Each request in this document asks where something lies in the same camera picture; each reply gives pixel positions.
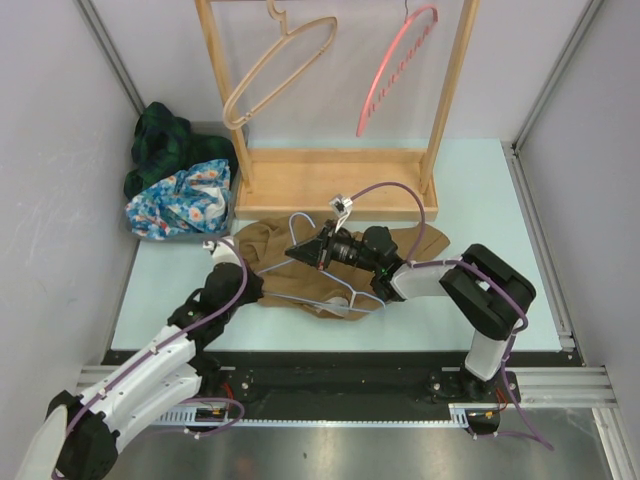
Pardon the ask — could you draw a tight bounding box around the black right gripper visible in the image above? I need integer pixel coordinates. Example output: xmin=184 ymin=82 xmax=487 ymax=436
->
xmin=285 ymin=220 xmax=379 ymax=273

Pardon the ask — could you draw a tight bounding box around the light blue wire hanger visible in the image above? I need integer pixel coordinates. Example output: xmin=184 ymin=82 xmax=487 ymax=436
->
xmin=257 ymin=212 xmax=389 ymax=314

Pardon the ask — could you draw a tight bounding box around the tan brown skirt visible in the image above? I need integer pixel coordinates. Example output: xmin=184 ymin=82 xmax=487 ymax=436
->
xmin=227 ymin=216 xmax=451 ymax=319

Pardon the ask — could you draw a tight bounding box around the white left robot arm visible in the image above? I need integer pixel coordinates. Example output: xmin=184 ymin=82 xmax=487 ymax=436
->
xmin=48 ymin=262 xmax=264 ymax=479

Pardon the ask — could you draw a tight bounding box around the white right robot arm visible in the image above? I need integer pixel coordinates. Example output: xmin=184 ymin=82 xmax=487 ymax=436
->
xmin=285 ymin=221 xmax=537 ymax=401

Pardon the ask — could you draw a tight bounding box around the beige wooden hanger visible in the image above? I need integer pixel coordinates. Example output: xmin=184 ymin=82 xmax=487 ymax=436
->
xmin=221 ymin=0 xmax=339 ymax=130

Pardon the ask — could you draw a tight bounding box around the pink plastic hanger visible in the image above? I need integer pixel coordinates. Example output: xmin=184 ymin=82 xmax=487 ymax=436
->
xmin=355 ymin=4 xmax=439 ymax=138

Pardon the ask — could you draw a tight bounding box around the wooden clothes rack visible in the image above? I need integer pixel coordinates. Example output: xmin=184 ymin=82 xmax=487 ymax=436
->
xmin=195 ymin=1 xmax=479 ymax=221

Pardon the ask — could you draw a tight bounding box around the blue floral garment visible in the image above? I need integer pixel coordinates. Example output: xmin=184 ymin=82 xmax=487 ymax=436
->
xmin=125 ymin=159 xmax=231 ymax=241

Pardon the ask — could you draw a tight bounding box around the grey plastic bin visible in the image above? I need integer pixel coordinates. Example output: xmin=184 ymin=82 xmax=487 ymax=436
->
xmin=124 ymin=120 xmax=238 ymax=241

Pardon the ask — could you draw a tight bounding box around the green plaid garment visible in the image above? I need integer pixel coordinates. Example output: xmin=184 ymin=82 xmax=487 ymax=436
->
xmin=123 ymin=102 xmax=238 ymax=200

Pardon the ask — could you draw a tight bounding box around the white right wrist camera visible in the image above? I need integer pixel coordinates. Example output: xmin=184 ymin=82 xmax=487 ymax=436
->
xmin=329 ymin=195 xmax=353 ymax=231

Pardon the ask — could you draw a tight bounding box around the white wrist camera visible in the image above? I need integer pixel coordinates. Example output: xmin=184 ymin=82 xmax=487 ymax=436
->
xmin=202 ymin=236 xmax=241 ymax=266
xmin=329 ymin=195 xmax=353 ymax=231

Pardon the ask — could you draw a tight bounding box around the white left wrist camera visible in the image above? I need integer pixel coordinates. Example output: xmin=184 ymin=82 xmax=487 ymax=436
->
xmin=202 ymin=236 xmax=241 ymax=266

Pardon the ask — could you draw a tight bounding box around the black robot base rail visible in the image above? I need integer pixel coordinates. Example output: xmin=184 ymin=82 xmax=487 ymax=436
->
xmin=201 ymin=351 xmax=583 ymax=427

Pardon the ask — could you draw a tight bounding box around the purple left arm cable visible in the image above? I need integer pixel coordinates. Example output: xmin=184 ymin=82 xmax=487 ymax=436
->
xmin=49 ymin=237 xmax=251 ymax=480

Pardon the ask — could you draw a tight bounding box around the light blue cable duct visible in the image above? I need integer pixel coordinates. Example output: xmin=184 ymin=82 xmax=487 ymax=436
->
xmin=149 ymin=404 xmax=474 ymax=429

